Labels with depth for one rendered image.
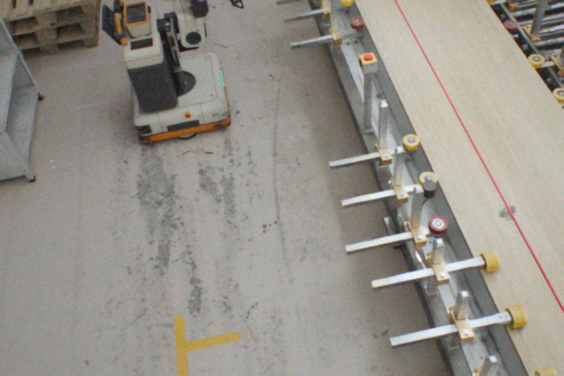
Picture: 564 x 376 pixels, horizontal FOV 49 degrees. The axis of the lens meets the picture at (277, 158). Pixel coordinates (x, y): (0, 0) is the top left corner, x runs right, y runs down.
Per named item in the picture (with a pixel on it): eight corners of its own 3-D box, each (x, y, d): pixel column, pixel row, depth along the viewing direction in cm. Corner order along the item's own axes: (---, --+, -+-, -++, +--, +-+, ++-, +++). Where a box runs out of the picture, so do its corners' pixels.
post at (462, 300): (447, 354, 256) (462, 299, 220) (445, 346, 259) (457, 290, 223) (456, 352, 257) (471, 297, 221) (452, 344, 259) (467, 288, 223)
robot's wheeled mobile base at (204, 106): (140, 147, 440) (131, 123, 421) (138, 89, 482) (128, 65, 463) (232, 128, 443) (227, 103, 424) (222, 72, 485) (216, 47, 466)
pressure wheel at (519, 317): (514, 314, 230) (503, 303, 237) (514, 332, 232) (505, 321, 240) (529, 310, 230) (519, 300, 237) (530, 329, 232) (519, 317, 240)
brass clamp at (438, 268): (435, 286, 248) (436, 280, 245) (424, 258, 257) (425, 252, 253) (450, 283, 249) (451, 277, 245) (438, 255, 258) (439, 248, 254)
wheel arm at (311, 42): (291, 50, 374) (291, 45, 371) (290, 47, 376) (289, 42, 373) (361, 37, 376) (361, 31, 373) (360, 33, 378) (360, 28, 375)
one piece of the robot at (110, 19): (126, 56, 397) (101, 33, 381) (125, 24, 420) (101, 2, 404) (139, 47, 394) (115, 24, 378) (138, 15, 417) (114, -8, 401)
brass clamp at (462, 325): (458, 344, 232) (460, 338, 228) (446, 312, 241) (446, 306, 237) (474, 341, 232) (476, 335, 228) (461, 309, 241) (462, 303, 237)
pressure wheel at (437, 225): (430, 246, 275) (432, 232, 266) (424, 232, 280) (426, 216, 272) (447, 242, 275) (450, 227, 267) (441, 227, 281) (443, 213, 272)
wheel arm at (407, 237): (347, 256, 273) (347, 251, 270) (345, 249, 275) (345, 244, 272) (441, 236, 275) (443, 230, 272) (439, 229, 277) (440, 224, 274)
